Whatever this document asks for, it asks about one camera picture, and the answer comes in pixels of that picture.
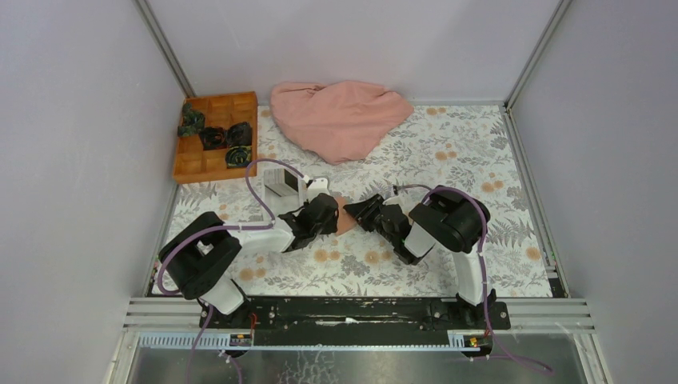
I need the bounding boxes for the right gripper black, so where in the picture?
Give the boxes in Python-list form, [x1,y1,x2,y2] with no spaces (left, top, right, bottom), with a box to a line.
[342,195,397,248]

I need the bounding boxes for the brown leather card holder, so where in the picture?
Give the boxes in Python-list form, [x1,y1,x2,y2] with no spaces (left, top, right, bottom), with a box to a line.
[335,196,357,236]

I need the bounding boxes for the white translucent card box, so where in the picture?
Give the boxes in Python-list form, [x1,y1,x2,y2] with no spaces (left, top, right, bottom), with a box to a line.
[261,167,306,216]

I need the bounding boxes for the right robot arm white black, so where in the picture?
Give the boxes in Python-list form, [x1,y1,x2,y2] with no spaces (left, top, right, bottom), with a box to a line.
[344,186,496,330]

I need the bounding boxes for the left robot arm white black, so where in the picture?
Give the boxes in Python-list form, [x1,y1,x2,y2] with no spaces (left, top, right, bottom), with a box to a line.
[158,193,339,329]

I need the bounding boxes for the pink cloth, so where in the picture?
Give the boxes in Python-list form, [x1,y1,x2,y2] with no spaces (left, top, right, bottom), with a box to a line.
[269,81,414,165]

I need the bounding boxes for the dark patterned rolled sock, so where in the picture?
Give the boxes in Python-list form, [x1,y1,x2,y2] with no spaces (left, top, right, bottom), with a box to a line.
[225,146,253,169]

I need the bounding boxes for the black rolled sock right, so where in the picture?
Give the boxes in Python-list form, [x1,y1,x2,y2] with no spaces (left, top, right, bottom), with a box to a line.
[225,122,253,147]

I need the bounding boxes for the black rolled sock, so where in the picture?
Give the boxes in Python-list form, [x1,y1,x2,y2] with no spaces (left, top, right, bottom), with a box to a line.
[225,122,253,147]
[198,126,227,151]

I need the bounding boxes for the floral table mat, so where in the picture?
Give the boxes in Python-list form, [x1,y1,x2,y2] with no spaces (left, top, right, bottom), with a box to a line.
[150,104,555,299]

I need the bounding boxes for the black rolled sock left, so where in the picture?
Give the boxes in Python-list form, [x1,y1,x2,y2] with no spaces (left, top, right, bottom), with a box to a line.
[198,126,227,151]

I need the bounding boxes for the wooden compartment tray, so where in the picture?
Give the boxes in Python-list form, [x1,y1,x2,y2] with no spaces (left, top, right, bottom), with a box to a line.
[173,91,258,184]

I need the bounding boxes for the green patterned rolled sock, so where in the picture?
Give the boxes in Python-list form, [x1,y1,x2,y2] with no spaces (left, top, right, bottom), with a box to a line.
[177,102,205,138]

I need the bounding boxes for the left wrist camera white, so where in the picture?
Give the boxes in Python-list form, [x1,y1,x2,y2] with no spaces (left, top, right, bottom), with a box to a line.
[303,176,329,202]

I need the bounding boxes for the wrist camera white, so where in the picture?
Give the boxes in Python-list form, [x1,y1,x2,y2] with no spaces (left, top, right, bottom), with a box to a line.
[383,195,403,206]
[303,176,329,202]

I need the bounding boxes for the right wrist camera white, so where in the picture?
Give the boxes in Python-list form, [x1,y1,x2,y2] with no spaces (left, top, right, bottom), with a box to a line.
[383,195,403,206]

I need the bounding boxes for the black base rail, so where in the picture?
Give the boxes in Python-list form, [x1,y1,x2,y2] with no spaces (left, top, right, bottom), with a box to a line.
[199,295,511,347]

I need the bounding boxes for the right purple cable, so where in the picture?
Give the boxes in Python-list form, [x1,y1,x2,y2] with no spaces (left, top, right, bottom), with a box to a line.
[393,184,556,378]

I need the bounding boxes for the purple cable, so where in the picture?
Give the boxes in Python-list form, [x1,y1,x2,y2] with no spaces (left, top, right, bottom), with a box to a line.
[156,158,311,384]
[393,184,556,378]

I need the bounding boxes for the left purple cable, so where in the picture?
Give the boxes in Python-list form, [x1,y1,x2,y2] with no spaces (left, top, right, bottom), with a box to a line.
[156,158,311,384]

